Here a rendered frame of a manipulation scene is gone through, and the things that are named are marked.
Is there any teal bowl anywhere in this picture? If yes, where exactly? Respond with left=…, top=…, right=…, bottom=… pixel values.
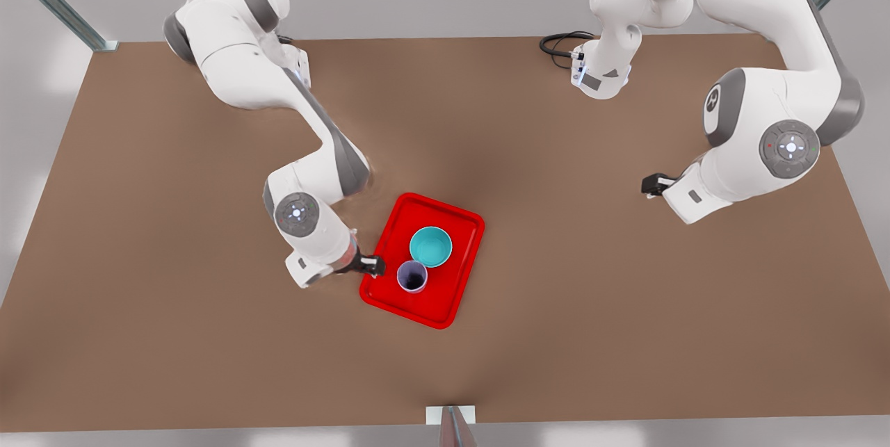
left=409, top=226, right=453, bottom=268

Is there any red plastic tray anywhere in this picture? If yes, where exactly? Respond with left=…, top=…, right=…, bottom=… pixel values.
left=359, top=193, right=485, bottom=330

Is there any purple cup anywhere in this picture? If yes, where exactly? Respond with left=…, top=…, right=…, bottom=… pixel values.
left=396, top=259, right=429, bottom=293

